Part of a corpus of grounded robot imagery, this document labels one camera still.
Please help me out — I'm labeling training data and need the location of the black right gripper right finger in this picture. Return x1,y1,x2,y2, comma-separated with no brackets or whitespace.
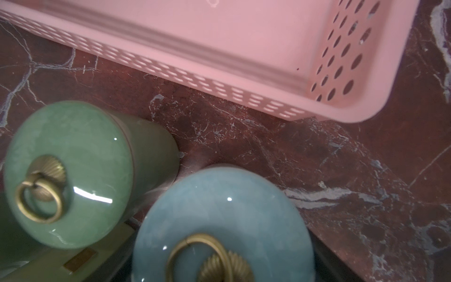
308,229,364,282

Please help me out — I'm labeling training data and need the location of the pink perforated plastic basket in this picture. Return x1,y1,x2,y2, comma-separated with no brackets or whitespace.
1,1,419,123

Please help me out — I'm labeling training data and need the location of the blue canister back row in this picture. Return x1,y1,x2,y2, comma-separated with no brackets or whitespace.
131,166,315,282

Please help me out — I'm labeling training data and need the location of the green canister back row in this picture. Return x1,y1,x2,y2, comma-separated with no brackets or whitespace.
4,101,179,249

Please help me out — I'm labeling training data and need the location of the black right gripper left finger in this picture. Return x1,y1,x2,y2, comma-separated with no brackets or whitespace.
109,233,136,282

